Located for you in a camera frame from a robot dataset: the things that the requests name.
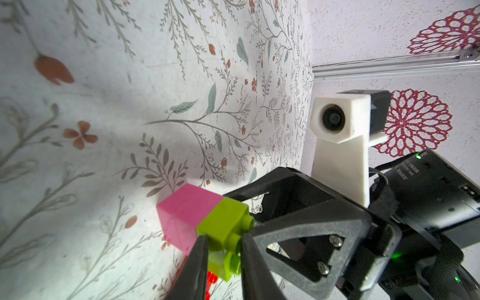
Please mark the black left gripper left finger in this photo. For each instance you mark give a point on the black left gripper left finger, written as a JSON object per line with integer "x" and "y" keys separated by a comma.
{"x": 199, "y": 254}

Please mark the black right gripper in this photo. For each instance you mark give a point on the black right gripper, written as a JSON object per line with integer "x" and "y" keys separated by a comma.
{"x": 437, "y": 209}

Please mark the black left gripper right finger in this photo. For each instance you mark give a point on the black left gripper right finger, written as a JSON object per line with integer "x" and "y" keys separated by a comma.
{"x": 257, "y": 280}

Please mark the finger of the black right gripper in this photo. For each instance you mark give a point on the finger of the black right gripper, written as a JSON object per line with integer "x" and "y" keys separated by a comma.
{"x": 284, "y": 190}

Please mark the red lego brick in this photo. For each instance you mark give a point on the red lego brick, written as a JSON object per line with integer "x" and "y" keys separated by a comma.
{"x": 191, "y": 284}

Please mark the green lego brick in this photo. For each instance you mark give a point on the green lego brick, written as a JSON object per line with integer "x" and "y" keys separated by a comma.
{"x": 224, "y": 227}

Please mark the pink lego brick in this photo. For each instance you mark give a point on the pink lego brick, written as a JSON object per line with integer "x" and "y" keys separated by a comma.
{"x": 182, "y": 212}

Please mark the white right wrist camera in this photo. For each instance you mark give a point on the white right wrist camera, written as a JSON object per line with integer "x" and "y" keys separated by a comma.
{"x": 346, "y": 126}

